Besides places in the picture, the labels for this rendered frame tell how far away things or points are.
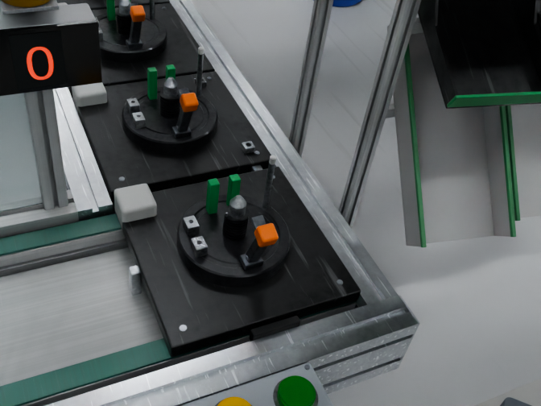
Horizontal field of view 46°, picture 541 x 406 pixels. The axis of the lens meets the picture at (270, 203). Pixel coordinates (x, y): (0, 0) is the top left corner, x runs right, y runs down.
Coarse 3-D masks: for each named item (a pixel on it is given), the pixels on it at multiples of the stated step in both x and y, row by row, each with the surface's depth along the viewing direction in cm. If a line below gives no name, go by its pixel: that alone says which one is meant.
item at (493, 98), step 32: (448, 0) 74; (480, 0) 75; (512, 0) 76; (448, 32) 72; (480, 32) 73; (512, 32) 74; (448, 64) 68; (480, 64) 72; (512, 64) 73; (448, 96) 68; (480, 96) 67; (512, 96) 69
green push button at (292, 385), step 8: (296, 376) 68; (280, 384) 67; (288, 384) 67; (296, 384) 67; (304, 384) 67; (280, 392) 66; (288, 392) 66; (296, 392) 66; (304, 392) 66; (312, 392) 66; (280, 400) 66; (288, 400) 65; (296, 400) 65; (304, 400) 66; (312, 400) 66
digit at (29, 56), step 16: (48, 32) 61; (16, 48) 61; (32, 48) 62; (48, 48) 62; (16, 64) 62; (32, 64) 63; (48, 64) 63; (64, 64) 64; (16, 80) 63; (32, 80) 64; (48, 80) 65; (64, 80) 65
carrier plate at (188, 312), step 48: (192, 192) 86; (240, 192) 87; (288, 192) 88; (144, 240) 79; (192, 288) 74; (240, 288) 75; (288, 288) 76; (336, 288) 77; (192, 336) 70; (240, 336) 73
